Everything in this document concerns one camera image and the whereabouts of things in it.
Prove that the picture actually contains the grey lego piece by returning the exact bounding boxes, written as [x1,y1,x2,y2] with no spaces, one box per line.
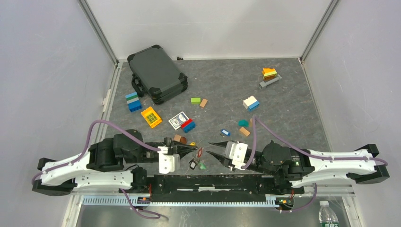
[258,74,282,89]

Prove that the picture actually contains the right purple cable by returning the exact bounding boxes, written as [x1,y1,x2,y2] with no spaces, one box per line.
[243,116,389,214]

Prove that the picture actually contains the white blue lego block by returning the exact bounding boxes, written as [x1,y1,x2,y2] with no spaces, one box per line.
[243,96,260,111]

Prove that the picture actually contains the blue key tag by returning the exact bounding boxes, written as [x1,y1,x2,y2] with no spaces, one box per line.
[220,129,231,137]

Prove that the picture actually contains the red blue lego block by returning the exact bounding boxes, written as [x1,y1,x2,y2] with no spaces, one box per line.
[181,119,196,133]

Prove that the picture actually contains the green lego brick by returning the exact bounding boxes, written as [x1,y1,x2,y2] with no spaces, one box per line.
[191,97,201,105]

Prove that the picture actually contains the black key fob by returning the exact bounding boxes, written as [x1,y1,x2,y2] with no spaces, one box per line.
[189,159,197,170]

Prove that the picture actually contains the teal wooden block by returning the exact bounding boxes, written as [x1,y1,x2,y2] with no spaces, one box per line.
[238,120,249,127]

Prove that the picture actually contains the yellow lego plate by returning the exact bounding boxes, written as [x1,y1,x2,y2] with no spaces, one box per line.
[141,106,162,128]

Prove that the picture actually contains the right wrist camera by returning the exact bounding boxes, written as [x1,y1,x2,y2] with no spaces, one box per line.
[225,141,248,171]

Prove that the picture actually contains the white cable duct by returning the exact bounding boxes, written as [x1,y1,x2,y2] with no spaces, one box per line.
[82,195,279,208]

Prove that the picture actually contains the light wooden block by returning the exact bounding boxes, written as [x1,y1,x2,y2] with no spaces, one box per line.
[173,134,182,142]

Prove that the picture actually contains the brown wooden cylinder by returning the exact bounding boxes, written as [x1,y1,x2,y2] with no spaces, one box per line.
[179,137,187,144]

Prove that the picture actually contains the purple cable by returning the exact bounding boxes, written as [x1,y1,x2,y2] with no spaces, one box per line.
[243,116,389,214]
[30,119,162,219]

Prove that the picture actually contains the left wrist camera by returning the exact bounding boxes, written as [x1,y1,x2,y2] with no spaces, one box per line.
[158,146,180,175]

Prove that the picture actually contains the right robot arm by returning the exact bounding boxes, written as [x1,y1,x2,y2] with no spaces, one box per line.
[210,141,390,193]

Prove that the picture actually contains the black hard case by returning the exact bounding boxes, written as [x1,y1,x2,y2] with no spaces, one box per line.
[127,44,188,105]

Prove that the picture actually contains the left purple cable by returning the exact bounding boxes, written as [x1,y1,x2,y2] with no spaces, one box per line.
[30,119,162,219]

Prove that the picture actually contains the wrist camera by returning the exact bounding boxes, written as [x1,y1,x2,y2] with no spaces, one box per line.
[225,141,248,171]
[158,146,180,175]

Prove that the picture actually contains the blue green white lego stack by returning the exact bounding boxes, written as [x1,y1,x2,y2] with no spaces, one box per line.
[125,92,142,113]

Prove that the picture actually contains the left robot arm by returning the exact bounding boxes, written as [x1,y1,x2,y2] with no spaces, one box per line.
[32,133,197,196]

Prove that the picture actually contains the orange wooden block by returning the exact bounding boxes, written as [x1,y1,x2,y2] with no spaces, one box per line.
[239,127,251,137]

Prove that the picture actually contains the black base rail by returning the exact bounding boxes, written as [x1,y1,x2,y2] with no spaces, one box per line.
[118,174,305,203]

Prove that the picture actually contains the tan wooden block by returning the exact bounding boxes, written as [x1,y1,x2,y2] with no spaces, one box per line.
[199,99,208,108]

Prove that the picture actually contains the playing card box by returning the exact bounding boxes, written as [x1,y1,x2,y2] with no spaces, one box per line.
[168,111,189,131]

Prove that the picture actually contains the plastic water bottle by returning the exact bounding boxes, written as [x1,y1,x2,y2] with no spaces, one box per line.
[319,201,340,227]

